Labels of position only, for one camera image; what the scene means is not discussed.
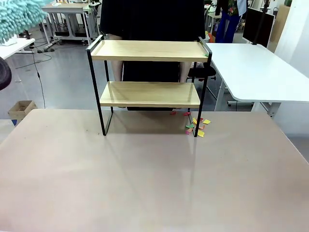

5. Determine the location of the teal microfibre duster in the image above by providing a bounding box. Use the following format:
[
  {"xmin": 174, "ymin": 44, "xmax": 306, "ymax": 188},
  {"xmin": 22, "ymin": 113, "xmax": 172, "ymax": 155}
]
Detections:
[{"xmin": 0, "ymin": 0, "xmax": 48, "ymax": 46}]

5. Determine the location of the person's left forearm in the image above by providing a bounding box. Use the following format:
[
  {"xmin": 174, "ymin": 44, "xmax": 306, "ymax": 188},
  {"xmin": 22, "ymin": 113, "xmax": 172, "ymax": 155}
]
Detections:
[{"xmin": 180, "ymin": 61, "xmax": 191, "ymax": 83}]

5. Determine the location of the person's right forearm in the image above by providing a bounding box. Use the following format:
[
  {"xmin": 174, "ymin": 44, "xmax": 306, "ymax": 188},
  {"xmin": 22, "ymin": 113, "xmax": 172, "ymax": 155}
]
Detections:
[{"xmin": 107, "ymin": 33, "xmax": 124, "ymax": 82}]

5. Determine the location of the two-tier wooden black-framed shelf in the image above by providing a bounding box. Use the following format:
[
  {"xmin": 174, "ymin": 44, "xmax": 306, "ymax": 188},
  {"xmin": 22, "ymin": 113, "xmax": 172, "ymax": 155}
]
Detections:
[{"xmin": 85, "ymin": 35, "xmax": 213, "ymax": 138}]

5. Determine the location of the black office chair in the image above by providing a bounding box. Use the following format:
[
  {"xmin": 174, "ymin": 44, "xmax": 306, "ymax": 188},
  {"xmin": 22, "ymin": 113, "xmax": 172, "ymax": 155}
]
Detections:
[{"xmin": 188, "ymin": 63, "xmax": 217, "ymax": 84}]

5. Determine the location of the person in black clothes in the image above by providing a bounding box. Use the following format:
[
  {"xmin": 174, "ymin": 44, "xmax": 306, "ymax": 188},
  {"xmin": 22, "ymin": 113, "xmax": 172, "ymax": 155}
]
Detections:
[{"xmin": 99, "ymin": 0, "xmax": 206, "ymax": 111}]

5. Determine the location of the large white desk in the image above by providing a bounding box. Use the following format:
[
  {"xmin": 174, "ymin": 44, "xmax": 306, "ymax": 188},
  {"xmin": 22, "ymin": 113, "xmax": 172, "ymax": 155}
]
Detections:
[{"xmin": 205, "ymin": 43, "xmax": 309, "ymax": 119}]

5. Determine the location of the person in blue trousers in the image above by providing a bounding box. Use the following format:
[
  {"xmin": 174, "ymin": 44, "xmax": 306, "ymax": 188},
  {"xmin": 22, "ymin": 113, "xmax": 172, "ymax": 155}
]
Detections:
[{"xmin": 214, "ymin": 0, "xmax": 249, "ymax": 44}]

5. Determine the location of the white background desk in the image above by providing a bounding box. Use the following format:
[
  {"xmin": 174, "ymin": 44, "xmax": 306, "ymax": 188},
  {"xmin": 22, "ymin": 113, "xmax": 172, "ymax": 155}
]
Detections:
[{"xmin": 205, "ymin": 4, "xmax": 223, "ymax": 34}]

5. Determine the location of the black monitor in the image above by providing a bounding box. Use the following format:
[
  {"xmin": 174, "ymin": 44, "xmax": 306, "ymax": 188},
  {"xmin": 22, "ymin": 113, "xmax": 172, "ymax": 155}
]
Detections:
[{"xmin": 242, "ymin": 7, "xmax": 276, "ymax": 48}]

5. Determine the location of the open cardboard box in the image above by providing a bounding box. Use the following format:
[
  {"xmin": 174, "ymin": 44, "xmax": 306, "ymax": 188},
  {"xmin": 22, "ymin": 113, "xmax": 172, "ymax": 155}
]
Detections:
[{"xmin": 8, "ymin": 100, "xmax": 37, "ymax": 121}]

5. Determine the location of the grey workbench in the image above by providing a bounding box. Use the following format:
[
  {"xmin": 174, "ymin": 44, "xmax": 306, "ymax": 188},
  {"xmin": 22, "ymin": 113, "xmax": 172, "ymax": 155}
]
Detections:
[{"xmin": 41, "ymin": 2, "xmax": 101, "ymax": 46}]

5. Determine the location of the small white desk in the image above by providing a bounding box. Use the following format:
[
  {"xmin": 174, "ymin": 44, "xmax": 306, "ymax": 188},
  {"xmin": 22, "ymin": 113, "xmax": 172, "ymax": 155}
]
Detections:
[{"xmin": 0, "ymin": 38, "xmax": 36, "ymax": 60}]

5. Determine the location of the black monitor pole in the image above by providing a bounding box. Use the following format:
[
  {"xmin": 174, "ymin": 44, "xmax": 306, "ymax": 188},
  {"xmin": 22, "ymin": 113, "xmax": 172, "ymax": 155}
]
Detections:
[{"xmin": 252, "ymin": 0, "xmax": 271, "ymax": 46}]

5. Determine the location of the brown cardboard sheet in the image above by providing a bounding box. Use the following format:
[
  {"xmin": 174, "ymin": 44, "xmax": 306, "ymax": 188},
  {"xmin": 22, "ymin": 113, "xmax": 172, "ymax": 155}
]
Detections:
[{"xmin": 269, "ymin": 5, "xmax": 293, "ymax": 49}]

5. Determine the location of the white object on desk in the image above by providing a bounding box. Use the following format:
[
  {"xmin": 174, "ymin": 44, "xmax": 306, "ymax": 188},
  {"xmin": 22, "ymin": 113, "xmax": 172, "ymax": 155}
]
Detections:
[{"xmin": 2, "ymin": 35, "xmax": 17, "ymax": 46}]

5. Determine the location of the black floor cable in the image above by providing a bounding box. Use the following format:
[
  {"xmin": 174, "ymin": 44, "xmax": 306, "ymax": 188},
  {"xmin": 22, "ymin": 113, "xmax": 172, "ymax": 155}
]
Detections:
[{"xmin": 14, "ymin": 44, "xmax": 53, "ymax": 110}]

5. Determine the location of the black left arm cable sleeve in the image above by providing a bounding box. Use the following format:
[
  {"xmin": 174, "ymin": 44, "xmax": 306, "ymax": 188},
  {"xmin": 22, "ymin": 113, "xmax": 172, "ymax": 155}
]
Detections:
[{"xmin": 0, "ymin": 58, "xmax": 13, "ymax": 91}]

